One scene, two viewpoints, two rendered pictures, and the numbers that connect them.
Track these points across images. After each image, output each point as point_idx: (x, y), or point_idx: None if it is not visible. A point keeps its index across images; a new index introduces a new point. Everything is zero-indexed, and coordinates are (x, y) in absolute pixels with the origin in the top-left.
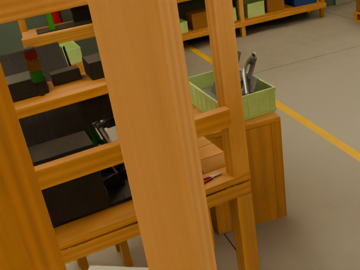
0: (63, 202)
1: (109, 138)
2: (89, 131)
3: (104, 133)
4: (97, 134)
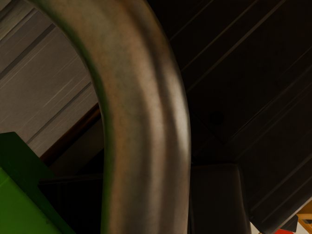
0: None
1: (156, 54)
2: (245, 218)
3: (188, 156)
4: (61, 223)
